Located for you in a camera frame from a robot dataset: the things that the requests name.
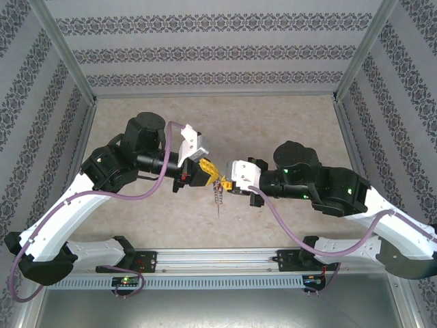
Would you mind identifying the small controller board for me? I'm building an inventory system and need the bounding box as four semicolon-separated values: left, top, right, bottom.
303;274;327;287

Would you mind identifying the controller board with green light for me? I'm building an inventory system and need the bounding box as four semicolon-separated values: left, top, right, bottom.
111;275;141;288

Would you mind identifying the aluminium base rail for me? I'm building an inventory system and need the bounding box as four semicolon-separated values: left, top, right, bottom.
33;247;359;275

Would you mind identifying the grey slotted cable duct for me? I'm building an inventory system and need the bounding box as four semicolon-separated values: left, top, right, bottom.
46;274;307;290

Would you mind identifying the short purple base cable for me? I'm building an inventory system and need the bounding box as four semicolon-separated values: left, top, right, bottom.
317;262;341;297
101;261;146;298

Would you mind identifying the aluminium frame post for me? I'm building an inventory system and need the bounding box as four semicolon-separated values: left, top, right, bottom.
29;0;99;104
332;0;399;103

